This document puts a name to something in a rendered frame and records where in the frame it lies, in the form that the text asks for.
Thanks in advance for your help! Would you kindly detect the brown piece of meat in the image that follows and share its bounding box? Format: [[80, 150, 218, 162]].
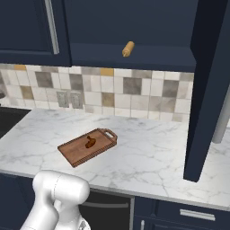
[[84, 135, 98, 150]]

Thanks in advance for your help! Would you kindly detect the brown wooden cutting board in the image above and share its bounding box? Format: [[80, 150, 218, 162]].
[[57, 128, 119, 168]]

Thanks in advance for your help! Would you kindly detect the tan wooden rolling pin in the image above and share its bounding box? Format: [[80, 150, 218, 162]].
[[121, 40, 136, 58]]

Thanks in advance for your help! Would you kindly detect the dark blue cabinet interior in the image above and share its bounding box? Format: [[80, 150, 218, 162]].
[[62, 0, 199, 73]]

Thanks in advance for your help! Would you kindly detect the dark blue open cabinet door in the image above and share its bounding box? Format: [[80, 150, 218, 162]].
[[182, 0, 230, 183]]

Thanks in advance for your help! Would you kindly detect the dark blue lower cabinet door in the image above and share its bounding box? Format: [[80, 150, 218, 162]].
[[133, 216, 169, 230]]

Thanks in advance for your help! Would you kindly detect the dark blue closed cabinet door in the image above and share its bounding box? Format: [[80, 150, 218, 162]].
[[0, 0, 72, 67]]

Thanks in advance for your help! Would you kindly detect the dark blue lower cabinet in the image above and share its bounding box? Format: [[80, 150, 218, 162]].
[[0, 173, 40, 230]]

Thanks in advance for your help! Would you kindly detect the black dishwasher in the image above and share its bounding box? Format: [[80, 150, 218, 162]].
[[78, 190, 135, 230]]

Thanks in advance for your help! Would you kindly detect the black hob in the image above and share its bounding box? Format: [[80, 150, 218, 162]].
[[0, 106, 32, 140]]

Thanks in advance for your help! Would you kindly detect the dark blue drawer front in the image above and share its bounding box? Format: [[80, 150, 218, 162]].
[[134, 196, 230, 230]]

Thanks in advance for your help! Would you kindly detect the grey wall socket plate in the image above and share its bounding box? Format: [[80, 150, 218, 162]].
[[56, 91, 70, 109], [69, 91, 84, 110]]

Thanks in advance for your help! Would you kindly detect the silver dishwasher handle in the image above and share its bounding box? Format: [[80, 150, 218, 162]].
[[82, 201, 130, 209]]

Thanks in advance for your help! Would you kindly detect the silver open door handle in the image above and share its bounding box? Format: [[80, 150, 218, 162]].
[[211, 84, 230, 145]]

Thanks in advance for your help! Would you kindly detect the silver closed door handle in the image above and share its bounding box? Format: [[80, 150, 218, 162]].
[[44, 0, 60, 56]]

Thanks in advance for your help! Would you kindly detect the silver drawer handle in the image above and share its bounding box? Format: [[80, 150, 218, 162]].
[[179, 208, 217, 222]]

